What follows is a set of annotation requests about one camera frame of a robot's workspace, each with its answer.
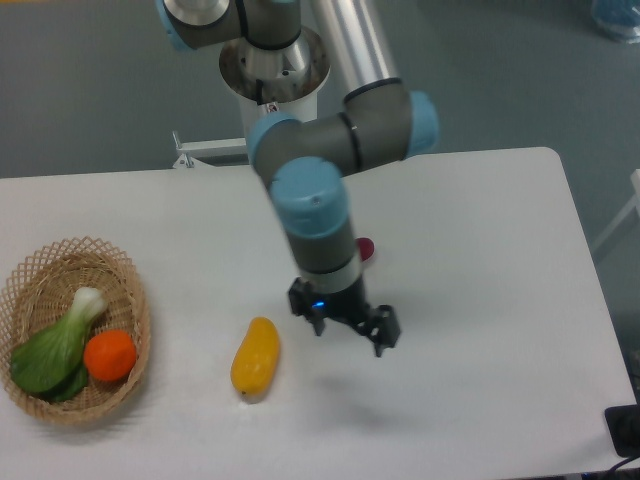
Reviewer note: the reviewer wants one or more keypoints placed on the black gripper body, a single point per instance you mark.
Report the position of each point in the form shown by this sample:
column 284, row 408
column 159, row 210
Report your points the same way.
column 346, row 306

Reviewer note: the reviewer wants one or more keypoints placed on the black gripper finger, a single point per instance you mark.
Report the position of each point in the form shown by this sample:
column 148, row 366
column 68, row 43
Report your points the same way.
column 305, row 302
column 381, row 326

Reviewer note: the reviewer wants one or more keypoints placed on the orange fruit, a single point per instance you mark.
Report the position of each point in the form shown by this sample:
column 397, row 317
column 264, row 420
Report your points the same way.
column 110, row 355

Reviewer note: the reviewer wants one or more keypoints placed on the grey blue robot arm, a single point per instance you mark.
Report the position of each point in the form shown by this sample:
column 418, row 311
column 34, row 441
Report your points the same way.
column 322, row 114

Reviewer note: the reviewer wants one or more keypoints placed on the woven bamboo basket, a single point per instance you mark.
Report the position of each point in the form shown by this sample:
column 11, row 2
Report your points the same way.
column 41, row 288

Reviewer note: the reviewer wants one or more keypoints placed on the purple sweet potato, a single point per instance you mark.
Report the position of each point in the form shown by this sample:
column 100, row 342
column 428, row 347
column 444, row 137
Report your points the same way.
column 366, row 248

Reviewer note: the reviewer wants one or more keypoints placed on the yellow mango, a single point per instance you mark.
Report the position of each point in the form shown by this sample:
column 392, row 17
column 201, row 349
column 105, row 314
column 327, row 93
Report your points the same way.
column 254, row 365

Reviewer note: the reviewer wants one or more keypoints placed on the green bok choy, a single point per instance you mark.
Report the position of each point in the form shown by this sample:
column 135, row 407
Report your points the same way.
column 49, row 365

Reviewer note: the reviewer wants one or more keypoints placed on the black device at edge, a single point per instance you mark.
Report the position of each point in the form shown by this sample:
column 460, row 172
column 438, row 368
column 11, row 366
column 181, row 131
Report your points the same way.
column 623, row 426

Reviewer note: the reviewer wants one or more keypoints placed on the blue plastic bag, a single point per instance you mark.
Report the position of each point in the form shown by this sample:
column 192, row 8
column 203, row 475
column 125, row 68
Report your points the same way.
column 619, row 19

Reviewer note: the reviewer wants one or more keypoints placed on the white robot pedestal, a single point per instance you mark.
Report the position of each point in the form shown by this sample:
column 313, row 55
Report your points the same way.
column 275, row 66

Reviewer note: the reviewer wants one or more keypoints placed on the white furniture frame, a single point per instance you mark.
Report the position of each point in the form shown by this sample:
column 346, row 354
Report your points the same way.
column 621, row 224

